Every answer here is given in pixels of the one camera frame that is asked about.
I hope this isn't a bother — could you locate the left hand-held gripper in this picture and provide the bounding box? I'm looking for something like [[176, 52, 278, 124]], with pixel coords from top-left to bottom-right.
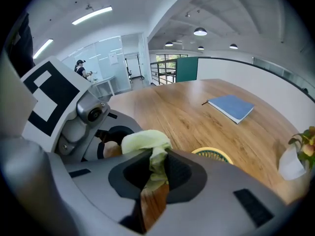
[[21, 55, 144, 162]]

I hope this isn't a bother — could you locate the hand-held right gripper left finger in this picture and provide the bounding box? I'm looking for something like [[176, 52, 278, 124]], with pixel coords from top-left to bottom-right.
[[45, 148, 153, 236]]

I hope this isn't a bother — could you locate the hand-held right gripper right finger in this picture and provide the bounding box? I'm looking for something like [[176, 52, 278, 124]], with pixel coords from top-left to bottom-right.
[[147, 148, 296, 236]]

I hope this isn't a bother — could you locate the light green cloth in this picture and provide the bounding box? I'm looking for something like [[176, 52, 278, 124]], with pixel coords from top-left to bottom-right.
[[121, 129, 173, 192]]

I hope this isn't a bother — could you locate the small yellow handheld fan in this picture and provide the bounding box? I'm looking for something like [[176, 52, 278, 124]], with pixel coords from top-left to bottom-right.
[[191, 146, 234, 166]]

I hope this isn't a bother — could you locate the black coat stand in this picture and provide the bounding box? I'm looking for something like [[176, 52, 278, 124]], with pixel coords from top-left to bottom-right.
[[136, 53, 146, 81]]

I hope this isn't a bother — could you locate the small potted plant white pot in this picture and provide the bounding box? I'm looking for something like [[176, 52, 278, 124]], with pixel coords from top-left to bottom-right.
[[278, 126, 315, 181]]

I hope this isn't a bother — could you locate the wooden table with white legs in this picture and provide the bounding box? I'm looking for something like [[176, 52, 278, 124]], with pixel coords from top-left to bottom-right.
[[107, 78, 312, 231]]

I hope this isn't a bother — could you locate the black metal railing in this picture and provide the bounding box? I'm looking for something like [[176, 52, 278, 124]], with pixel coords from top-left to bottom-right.
[[150, 59, 178, 86]]

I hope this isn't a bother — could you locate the blue notebook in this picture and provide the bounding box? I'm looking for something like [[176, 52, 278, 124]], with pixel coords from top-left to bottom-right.
[[201, 94, 255, 125]]

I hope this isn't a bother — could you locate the large window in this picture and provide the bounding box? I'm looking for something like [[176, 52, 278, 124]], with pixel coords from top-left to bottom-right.
[[155, 54, 189, 61]]

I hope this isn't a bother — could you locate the green partition panel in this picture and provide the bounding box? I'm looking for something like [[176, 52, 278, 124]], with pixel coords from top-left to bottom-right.
[[176, 56, 199, 84]]

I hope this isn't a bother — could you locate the long ceiling strip light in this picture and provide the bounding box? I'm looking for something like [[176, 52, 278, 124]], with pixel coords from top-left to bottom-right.
[[71, 5, 113, 26], [32, 38, 54, 59]]

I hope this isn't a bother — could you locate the white partition panel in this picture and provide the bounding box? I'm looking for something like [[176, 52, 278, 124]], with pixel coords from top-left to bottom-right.
[[196, 57, 315, 133]]

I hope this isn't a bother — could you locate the person's black printed t-shirt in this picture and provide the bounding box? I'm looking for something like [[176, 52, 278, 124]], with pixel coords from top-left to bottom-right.
[[6, 13, 35, 78]]

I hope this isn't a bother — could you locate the glass partition wall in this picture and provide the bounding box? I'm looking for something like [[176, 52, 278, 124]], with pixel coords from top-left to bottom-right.
[[61, 35, 133, 93]]

